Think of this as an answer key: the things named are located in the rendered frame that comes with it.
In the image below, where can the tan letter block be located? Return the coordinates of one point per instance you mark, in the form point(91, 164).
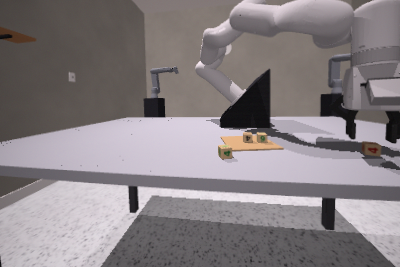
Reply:
point(371, 148)
point(261, 137)
point(247, 137)
point(225, 151)

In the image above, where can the tan flat mat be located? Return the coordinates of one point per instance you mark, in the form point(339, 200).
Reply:
point(237, 144)

